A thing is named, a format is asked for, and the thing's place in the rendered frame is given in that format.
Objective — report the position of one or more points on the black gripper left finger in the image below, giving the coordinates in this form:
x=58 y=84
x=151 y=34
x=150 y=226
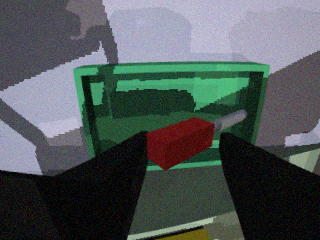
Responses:
x=92 y=201

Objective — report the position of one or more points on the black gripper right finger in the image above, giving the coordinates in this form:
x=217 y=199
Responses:
x=274 y=199

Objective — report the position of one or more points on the green tray floor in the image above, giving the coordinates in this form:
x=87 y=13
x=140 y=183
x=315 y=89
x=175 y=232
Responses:
x=127 y=103

